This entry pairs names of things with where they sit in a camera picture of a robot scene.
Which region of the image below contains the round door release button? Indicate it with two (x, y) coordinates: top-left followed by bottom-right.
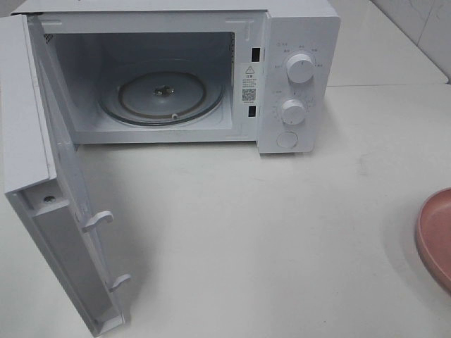
(276, 132), (298, 149)

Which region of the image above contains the glass microwave turntable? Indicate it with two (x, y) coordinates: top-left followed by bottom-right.
(99, 71), (225, 127)

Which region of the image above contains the pink round plate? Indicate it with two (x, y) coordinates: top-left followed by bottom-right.
(415, 188), (450, 294)

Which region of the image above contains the white warning sticker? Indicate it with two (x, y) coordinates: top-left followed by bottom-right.
(239, 62), (262, 104)

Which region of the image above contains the white microwave knob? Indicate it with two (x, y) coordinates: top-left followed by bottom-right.
(285, 51), (314, 84)
(280, 99), (307, 125)

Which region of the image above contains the white microwave oven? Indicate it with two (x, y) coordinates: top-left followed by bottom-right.
(9, 1), (340, 154)

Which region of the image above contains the white microwave door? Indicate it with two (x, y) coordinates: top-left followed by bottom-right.
(1, 15), (130, 337)

